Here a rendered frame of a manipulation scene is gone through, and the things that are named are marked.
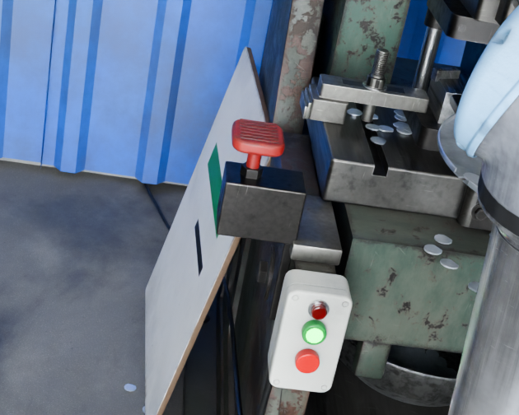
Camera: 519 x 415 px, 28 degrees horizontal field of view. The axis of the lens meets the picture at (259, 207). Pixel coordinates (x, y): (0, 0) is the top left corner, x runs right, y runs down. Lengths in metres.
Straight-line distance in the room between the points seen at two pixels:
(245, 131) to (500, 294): 0.55
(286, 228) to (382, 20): 0.48
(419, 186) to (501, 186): 0.69
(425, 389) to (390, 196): 0.31
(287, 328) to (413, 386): 0.36
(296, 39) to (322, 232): 0.47
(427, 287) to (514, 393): 0.57
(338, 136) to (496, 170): 0.74
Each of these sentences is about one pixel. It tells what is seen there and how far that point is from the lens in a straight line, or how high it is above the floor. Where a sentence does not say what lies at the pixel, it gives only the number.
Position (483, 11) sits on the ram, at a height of 0.90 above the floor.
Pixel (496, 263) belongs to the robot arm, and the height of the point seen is 0.91.
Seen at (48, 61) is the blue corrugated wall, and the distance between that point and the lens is 2.62.
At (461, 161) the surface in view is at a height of 0.79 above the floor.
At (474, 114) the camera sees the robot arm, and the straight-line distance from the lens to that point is 0.63.
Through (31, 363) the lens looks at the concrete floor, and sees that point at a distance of 2.03.
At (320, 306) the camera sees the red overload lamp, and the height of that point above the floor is 0.62.
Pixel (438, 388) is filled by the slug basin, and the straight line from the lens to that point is 1.50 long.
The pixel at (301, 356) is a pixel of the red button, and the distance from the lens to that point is 1.19.
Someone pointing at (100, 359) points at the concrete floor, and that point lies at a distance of 2.06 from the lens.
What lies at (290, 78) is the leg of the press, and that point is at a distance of 1.64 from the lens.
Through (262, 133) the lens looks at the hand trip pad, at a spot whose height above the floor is 0.76.
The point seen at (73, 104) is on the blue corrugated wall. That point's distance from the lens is 2.62.
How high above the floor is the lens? 1.22
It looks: 27 degrees down
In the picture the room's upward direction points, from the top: 11 degrees clockwise
